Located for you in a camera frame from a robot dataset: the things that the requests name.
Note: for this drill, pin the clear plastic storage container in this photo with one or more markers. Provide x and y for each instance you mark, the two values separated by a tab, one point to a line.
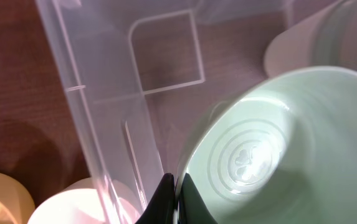
138	76

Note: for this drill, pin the yellow small bowl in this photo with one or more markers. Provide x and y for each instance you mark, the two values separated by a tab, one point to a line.
16	203

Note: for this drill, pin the mint green cup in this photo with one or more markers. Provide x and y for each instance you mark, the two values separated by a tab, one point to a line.
328	40

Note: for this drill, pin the mint green small bowl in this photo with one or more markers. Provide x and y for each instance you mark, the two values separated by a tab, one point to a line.
283	152

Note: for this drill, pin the white small bowl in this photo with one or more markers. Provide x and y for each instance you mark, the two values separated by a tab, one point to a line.
79	204

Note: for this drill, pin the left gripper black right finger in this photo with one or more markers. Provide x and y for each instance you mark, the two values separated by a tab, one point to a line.
192	209

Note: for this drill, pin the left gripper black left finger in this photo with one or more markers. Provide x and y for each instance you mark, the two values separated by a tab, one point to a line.
161	206

